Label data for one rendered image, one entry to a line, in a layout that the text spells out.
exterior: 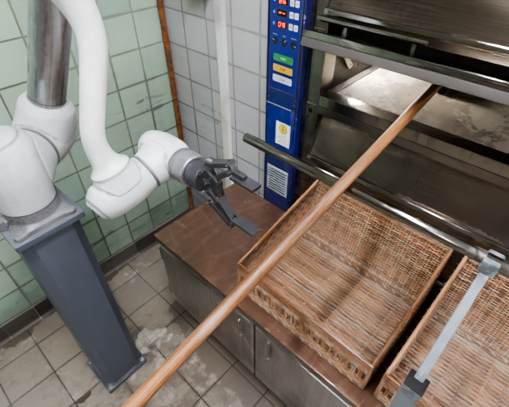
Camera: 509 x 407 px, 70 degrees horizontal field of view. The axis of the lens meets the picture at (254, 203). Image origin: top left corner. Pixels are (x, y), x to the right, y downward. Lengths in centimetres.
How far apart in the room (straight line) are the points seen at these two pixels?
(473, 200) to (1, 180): 133
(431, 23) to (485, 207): 55
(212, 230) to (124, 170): 79
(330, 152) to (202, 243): 66
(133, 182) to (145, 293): 134
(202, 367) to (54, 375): 70
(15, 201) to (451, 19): 122
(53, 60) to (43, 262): 58
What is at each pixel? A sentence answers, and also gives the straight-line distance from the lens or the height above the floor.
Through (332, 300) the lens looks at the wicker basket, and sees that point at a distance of 143.
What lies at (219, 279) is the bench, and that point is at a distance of 147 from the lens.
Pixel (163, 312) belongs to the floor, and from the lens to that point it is 213.
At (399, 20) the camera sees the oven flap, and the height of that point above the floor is 147.
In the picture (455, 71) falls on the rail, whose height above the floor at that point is 143.
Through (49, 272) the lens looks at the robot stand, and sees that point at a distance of 132.
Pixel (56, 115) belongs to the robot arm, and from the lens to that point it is 123.
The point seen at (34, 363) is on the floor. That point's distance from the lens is 221.
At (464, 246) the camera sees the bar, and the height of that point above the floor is 117.
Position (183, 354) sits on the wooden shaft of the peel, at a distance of 78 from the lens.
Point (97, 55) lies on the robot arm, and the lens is 91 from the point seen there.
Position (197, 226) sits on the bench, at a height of 58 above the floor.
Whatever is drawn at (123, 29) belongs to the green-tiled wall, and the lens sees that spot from 185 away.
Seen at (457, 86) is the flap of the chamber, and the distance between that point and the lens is 100.
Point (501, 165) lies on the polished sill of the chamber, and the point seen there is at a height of 117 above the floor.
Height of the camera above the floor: 176
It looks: 42 degrees down
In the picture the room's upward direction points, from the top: straight up
